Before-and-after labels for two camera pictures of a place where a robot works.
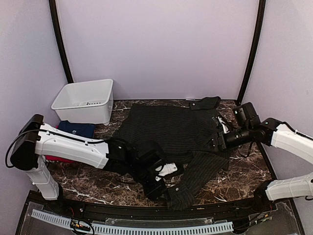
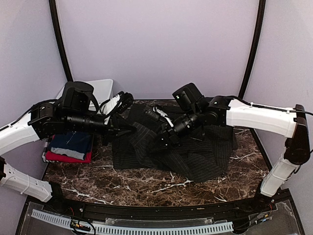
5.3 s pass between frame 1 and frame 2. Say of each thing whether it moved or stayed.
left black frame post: stayed
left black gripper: moved
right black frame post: stayed
